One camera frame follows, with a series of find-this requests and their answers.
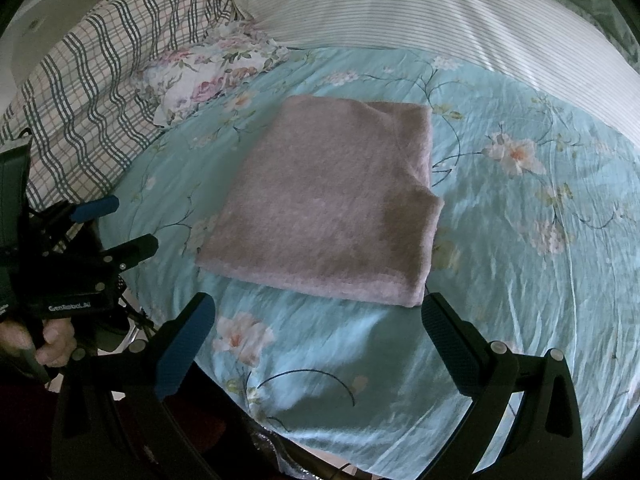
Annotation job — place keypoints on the white ribbed blanket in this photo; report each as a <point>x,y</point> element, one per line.
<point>430,15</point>

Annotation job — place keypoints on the pink fuzzy garment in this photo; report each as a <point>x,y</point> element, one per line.
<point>330,200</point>

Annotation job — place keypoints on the white floral pillow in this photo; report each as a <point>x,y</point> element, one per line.
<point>210,80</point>

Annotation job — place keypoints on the green plaid blanket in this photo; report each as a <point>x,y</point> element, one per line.
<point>105,80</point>

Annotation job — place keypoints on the person's left hand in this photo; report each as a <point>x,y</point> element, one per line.
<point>55,342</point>

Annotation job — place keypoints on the teal floral bed sheet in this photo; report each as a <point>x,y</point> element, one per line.
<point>500,240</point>

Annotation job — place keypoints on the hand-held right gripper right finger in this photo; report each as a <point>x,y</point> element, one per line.
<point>450,345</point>

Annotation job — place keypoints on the clear plastic wrap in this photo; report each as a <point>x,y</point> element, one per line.
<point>280,455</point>

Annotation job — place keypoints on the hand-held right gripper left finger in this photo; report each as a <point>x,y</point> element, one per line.
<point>185,345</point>

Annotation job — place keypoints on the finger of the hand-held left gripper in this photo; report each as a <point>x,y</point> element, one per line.
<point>95,208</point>
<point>132,252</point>

